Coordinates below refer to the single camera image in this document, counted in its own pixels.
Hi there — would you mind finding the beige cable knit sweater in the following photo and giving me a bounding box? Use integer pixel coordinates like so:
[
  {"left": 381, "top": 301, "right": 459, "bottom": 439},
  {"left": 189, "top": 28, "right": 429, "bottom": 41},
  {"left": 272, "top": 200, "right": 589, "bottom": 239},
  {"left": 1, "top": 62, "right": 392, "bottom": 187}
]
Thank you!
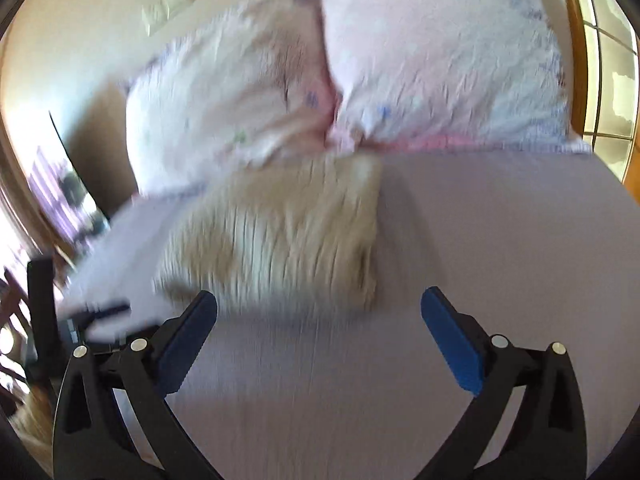
[{"left": 153, "top": 155, "right": 383, "bottom": 318}]

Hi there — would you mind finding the lilac textured bed sheet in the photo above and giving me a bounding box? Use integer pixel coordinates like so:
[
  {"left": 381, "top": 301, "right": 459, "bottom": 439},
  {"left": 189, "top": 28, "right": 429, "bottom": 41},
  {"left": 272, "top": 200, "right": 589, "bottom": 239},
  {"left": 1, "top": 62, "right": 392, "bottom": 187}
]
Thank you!
[{"left": 56, "top": 148, "right": 640, "bottom": 480}]

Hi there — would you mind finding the white floral pillow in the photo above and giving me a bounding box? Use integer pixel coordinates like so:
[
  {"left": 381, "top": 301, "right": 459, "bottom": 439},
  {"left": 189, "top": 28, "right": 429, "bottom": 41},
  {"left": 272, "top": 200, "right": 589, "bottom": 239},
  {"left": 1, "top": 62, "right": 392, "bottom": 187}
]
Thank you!
[{"left": 125, "top": 0, "right": 336, "bottom": 195}]

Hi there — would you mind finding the pink floral pillow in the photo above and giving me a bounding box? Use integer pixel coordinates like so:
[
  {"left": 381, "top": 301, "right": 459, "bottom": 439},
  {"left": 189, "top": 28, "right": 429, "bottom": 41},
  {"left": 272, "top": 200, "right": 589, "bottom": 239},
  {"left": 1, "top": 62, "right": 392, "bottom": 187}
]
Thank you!
[{"left": 320, "top": 0, "right": 587, "bottom": 153}]

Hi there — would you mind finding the wooden headboard frame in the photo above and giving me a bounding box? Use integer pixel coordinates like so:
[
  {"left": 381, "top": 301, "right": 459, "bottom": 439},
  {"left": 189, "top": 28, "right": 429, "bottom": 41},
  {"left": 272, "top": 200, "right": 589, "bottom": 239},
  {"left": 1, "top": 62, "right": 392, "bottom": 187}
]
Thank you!
[{"left": 565, "top": 0, "right": 639, "bottom": 194}]

